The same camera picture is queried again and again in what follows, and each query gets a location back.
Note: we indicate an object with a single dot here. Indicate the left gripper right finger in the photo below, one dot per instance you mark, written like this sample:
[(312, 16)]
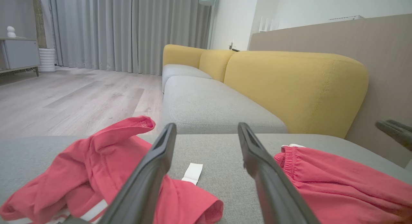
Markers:
[(270, 185)]

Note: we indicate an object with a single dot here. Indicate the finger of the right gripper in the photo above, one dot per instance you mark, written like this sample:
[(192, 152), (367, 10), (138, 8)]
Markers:
[(400, 137), (402, 126)]

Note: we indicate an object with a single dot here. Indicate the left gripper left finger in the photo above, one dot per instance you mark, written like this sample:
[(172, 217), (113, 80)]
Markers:
[(145, 185)]

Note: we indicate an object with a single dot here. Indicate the red white-striped garment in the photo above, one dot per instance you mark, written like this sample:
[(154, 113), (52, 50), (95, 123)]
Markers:
[(80, 166)]

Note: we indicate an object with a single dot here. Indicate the folded red garment white waistband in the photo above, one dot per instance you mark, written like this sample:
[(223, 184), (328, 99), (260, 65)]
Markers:
[(338, 185)]

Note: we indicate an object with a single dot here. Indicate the large grey sofa chaise seat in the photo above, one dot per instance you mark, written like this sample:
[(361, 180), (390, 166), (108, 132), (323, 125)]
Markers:
[(219, 146)]

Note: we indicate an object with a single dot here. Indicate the wide yellow sofa back cushion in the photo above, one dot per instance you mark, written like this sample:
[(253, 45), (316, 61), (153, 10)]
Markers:
[(289, 88)]

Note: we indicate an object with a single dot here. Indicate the grey sofa seat cushion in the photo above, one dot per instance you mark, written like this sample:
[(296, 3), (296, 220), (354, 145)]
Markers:
[(183, 71), (209, 105)]

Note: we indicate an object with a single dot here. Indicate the white flat box device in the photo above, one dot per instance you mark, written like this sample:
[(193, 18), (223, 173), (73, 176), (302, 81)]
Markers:
[(346, 18)]

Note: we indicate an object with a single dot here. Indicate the narrow yellow sofa back cushion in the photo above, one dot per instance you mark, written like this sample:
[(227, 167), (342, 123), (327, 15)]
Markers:
[(214, 63)]

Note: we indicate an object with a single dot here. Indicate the grey pleated curtain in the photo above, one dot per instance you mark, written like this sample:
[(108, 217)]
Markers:
[(112, 31)]

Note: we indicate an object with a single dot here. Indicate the white ribbed plant pot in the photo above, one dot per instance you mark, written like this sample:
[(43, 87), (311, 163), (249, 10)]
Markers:
[(47, 60)]

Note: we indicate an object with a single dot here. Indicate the white antenna router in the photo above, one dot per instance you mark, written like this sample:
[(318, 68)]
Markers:
[(267, 24)]

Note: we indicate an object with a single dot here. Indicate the grey tv cabinet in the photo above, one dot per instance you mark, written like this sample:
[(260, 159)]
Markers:
[(21, 53)]

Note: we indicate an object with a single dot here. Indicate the small white figurine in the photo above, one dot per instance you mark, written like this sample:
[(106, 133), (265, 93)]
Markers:
[(11, 31)]

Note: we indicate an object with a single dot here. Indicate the beige wooden wall panel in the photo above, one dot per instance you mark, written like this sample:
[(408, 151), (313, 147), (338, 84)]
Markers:
[(386, 50)]

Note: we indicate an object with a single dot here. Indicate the white wall socket plug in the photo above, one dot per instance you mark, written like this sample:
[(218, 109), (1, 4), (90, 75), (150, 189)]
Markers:
[(231, 44)]

